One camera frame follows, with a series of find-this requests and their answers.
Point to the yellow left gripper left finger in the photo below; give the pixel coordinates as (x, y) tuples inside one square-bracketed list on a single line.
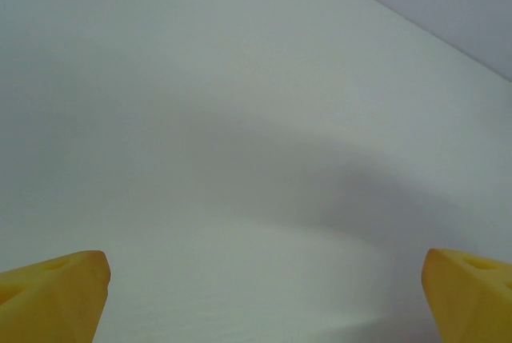
[(52, 299)]

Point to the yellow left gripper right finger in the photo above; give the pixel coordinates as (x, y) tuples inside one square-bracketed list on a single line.
[(472, 299)]

